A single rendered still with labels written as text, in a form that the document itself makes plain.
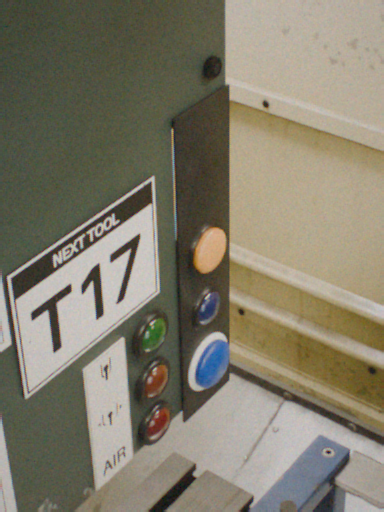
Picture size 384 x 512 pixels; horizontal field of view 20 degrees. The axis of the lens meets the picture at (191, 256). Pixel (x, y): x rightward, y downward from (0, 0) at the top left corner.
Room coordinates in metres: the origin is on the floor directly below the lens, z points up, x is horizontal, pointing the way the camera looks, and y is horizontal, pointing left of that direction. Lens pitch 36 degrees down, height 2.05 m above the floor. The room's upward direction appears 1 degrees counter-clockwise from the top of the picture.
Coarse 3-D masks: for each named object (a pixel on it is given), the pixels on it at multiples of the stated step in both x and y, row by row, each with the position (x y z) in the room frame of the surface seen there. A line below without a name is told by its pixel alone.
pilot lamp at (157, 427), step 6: (156, 414) 0.43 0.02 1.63; (162, 414) 0.43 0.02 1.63; (168, 414) 0.44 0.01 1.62; (156, 420) 0.43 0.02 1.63; (162, 420) 0.43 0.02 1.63; (168, 420) 0.44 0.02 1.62; (150, 426) 0.43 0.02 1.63; (156, 426) 0.43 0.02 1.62; (162, 426) 0.43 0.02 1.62; (150, 432) 0.43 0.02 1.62; (156, 432) 0.43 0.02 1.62; (162, 432) 0.43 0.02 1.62; (150, 438) 0.43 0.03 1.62; (156, 438) 0.43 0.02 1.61
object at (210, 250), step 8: (208, 232) 0.47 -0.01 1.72; (216, 232) 0.47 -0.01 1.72; (208, 240) 0.47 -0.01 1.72; (216, 240) 0.47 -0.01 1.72; (224, 240) 0.48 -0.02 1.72; (200, 248) 0.46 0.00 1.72; (208, 248) 0.46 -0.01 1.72; (216, 248) 0.47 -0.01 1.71; (224, 248) 0.48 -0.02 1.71; (200, 256) 0.46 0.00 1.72; (208, 256) 0.46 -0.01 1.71; (216, 256) 0.47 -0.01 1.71; (200, 264) 0.46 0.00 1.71; (208, 264) 0.46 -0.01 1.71; (216, 264) 0.47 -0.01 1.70; (208, 272) 0.47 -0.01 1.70
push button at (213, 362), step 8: (208, 344) 0.47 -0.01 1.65; (216, 344) 0.47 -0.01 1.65; (224, 344) 0.47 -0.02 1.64; (208, 352) 0.46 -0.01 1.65; (216, 352) 0.47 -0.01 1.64; (224, 352) 0.47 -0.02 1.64; (200, 360) 0.46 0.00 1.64; (208, 360) 0.46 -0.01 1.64; (216, 360) 0.47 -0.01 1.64; (224, 360) 0.47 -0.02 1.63; (200, 368) 0.46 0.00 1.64; (208, 368) 0.46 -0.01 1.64; (216, 368) 0.47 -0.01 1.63; (224, 368) 0.47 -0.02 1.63; (200, 376) 0.46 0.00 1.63; (208, 376) 0.46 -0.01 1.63; (216, 376) 0.47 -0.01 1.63; (200, 384) 0.46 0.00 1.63; (208, 384) 0.46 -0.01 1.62
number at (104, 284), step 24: (120, 240) 0.42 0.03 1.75; (144, 240) 0.43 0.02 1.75; (96, 264) 0.41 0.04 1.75; (120, 264) 0.42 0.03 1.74; (144, 264) 0.43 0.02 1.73; (96, 288) 0.41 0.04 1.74; (120, 288) 0.42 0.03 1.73; (144, 288) 0.43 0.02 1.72; (96, 312) 0.40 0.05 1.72; (120, 312) 0.42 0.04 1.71
